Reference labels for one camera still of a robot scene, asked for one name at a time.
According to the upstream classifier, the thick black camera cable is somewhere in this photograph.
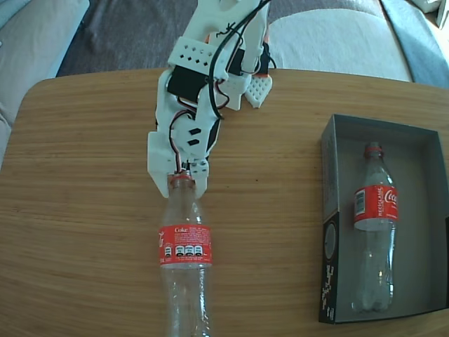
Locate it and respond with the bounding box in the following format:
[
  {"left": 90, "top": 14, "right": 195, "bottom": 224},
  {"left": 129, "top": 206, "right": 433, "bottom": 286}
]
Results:
[{"left": 206, "top": 0, "right": 273, "bottom": 122}]

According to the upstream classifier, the blue-grey blanket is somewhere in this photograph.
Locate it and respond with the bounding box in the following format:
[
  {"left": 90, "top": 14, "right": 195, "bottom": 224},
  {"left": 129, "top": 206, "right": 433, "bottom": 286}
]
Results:
[{"left": 380, "top": 0, "right": 449, "bottom": 88}]

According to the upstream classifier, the dark grey rug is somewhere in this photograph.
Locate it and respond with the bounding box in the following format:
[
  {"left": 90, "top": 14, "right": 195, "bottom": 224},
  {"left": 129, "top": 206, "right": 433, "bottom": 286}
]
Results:
[{"left": 55, "top": 0, "right": 385, "bottom": 78}]

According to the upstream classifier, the grey cardboard box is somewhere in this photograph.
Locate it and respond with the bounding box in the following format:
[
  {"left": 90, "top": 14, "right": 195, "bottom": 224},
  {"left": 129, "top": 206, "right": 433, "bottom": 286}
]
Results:
[{"left": 317, "top": 112, "right": 449, "bottom": 326}]

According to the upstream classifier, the light grey sofa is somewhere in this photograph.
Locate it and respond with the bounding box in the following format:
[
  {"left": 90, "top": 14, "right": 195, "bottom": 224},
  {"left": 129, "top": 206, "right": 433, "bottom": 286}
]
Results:
[
  {"left": 0, "top": 0, "right": 91, "bottom": 169},
  {"left": 269, "top": 6, "right": 413, "bottom": 84}
]

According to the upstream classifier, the clear bottle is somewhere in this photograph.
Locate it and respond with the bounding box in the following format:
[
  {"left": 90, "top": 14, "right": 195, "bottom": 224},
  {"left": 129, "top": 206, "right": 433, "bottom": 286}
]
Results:
[
  {"left": 351, "top": 141, "right": 401, "bottom": 313},
  {"left": 157, "top": 171, "right": 214, "bottom": 337}
]

